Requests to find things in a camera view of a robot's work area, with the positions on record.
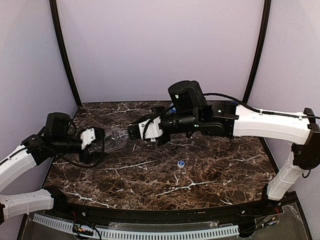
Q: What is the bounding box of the clear unlabeled plastic bottle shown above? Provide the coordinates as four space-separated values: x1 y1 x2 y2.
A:
88 127 128 154

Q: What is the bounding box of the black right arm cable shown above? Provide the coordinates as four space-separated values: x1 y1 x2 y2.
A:
203 92 316 120

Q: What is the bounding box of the black left camera cable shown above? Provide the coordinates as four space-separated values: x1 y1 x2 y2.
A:
44 117 106 169

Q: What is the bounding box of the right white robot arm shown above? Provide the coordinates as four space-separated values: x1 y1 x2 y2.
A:
127 80 320 202

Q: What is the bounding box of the blue label water bottle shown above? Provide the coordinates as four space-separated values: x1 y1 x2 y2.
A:
169 103 177 114

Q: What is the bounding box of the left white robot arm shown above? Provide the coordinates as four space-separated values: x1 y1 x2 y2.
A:
0 112 106 223

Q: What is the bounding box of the black front table rail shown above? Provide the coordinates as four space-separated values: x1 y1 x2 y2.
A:
51 201 268 226

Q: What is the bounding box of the white blue bottle cap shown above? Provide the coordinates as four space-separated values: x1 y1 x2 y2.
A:
177 160 185 169

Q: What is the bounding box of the black left corner post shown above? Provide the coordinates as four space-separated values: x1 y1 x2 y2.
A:
49 0 82 108

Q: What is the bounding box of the black corner post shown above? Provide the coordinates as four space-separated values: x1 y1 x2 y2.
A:
242 0 272 103
49 0 82 108

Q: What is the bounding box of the small circuit board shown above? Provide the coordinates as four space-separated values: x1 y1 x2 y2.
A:
71 223 93 237

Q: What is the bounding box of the black right corner post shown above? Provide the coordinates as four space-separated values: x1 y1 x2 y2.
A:
242 0 272 103

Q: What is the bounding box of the white slotted cable duct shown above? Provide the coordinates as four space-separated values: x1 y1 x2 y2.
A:
32 214 240 240

